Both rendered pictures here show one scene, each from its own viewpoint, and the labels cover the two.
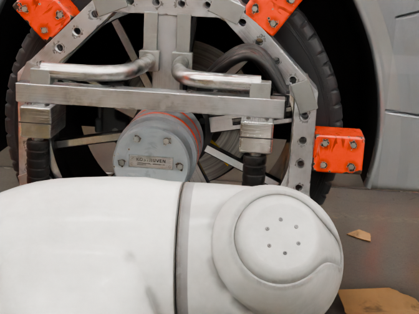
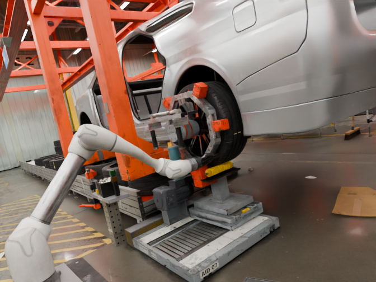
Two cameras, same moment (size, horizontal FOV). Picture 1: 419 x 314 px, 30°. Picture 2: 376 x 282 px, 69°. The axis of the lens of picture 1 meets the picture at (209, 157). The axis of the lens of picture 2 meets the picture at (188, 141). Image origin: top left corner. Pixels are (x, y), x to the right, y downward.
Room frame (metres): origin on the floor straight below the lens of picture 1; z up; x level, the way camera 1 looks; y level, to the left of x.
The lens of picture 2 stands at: (0.03, -1.46, 0.99)
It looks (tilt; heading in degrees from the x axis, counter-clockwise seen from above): 6 degrees down; 50
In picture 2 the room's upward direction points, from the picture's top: 12 degrees counter-clockwise
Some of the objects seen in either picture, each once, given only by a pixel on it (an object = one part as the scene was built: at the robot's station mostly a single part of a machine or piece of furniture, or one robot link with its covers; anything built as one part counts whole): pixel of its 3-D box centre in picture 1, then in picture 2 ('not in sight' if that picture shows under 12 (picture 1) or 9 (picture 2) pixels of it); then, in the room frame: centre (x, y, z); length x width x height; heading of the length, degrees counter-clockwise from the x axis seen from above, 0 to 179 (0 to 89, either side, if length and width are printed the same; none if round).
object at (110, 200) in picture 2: not in sight; (108, 194); (0.92, 0.70, 0.44); 0.43 x 0.17 x 0.03; 86
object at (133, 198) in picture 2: not in sight; (96, 187); (1.25, 1.86, 0.28); 2.47 x 0.09 x 0.22; 86
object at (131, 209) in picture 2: not in sight; (127, 188); (1.64, 1.83, 0.14); 2.47 x 0.85 x 0.27; 86
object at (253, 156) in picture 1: (252, 197); (179, 137); (1.16, -0.07, 0.83); 0.04 x 0.04 x 0.16
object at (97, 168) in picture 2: not in sight; (109, 168); (1.69, 2.35, 0.39); 0.66 x 0.66 x 0.24
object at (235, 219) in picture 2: not in sight; (224, 210); (1.57, 0.07, 0.13); 0.50 x 0.36 x 0.10; 86
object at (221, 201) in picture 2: not in sight; (219, 187); (1.57, 0.07, 0.32); 0.40 x 0.30 x 0.28; 86
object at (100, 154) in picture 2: not in sight; (94, 150); (1.60, 2.51, 0.69); 0.52 x 0.17 x 0.35; 176
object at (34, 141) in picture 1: (38, 181); (154, 139); (1.18, 0.27, 0.83); 0.04 x 0.04 x 0.16
